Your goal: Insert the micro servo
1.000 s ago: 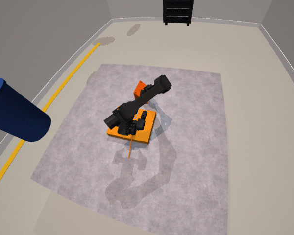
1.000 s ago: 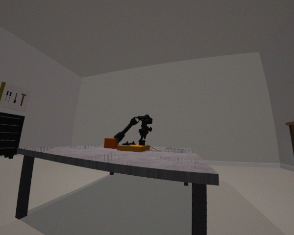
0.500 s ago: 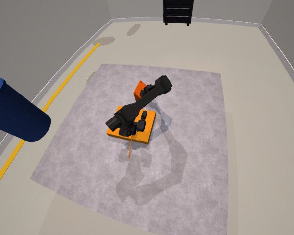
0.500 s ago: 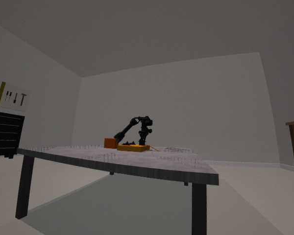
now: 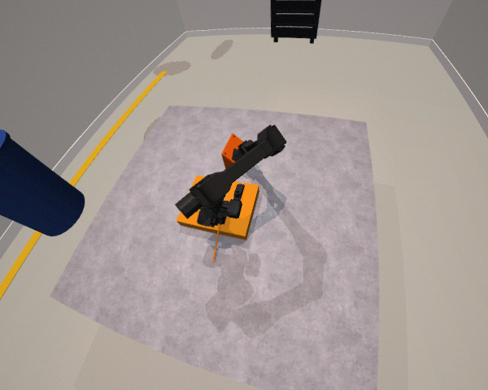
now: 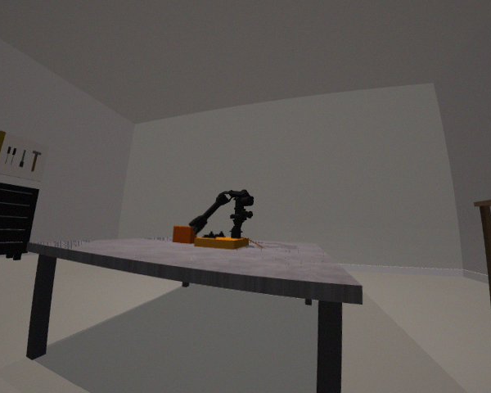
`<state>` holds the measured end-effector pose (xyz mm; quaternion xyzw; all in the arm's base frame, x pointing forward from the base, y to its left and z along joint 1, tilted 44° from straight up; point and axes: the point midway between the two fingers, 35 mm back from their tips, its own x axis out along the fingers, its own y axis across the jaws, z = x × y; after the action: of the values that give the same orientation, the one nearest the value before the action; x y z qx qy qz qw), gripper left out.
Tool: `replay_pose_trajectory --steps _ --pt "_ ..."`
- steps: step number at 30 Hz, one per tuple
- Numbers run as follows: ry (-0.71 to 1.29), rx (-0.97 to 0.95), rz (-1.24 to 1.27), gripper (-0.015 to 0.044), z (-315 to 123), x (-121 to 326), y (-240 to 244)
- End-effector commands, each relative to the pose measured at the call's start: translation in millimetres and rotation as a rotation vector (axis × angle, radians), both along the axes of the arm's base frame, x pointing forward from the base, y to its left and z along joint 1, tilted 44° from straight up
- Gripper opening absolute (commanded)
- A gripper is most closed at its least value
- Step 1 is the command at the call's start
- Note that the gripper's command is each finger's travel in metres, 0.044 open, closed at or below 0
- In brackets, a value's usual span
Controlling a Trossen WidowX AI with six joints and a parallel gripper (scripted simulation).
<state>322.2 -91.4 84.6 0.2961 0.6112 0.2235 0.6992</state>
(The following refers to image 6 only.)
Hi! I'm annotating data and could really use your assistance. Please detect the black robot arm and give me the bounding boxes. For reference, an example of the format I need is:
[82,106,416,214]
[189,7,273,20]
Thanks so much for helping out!
[189,190,254,235]

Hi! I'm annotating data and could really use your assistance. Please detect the orange flat deck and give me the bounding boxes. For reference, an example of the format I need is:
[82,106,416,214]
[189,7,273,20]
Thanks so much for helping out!
[194,232,249,250]

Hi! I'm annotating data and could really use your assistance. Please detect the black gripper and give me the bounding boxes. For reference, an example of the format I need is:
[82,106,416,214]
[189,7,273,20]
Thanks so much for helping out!
[230,206,247,231]

